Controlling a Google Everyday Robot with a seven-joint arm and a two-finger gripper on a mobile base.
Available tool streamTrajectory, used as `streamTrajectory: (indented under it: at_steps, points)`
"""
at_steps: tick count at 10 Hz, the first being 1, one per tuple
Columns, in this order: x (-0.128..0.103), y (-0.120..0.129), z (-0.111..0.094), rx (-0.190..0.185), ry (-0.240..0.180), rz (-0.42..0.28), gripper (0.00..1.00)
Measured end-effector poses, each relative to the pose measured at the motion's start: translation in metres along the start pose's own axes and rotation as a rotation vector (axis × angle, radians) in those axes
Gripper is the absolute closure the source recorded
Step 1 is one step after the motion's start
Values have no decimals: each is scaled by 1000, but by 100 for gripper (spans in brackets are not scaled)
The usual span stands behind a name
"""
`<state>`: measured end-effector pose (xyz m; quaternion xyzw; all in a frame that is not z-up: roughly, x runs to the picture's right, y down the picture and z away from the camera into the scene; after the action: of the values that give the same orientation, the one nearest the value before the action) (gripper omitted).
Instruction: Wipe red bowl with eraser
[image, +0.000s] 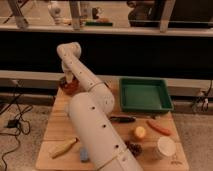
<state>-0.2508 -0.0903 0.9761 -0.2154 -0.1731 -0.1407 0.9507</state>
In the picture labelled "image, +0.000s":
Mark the yellow orange fruit toy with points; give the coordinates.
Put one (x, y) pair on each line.
(139, 133)

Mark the red bowl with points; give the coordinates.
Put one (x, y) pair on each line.
(69, 88)

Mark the black handled tool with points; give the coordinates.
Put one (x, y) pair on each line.
(122, 119)

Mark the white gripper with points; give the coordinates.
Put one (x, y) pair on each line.
(66, 70)

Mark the green plastic tray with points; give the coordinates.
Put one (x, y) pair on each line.
(144, 95)

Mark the brown pine cone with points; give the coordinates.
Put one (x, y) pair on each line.
(135, 149)

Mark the orange sausage toy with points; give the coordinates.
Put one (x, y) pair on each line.
(158, 128)

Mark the blue sponge cloth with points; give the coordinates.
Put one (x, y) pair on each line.
(83, 155)

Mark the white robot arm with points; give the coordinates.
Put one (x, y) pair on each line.
(88, 112)

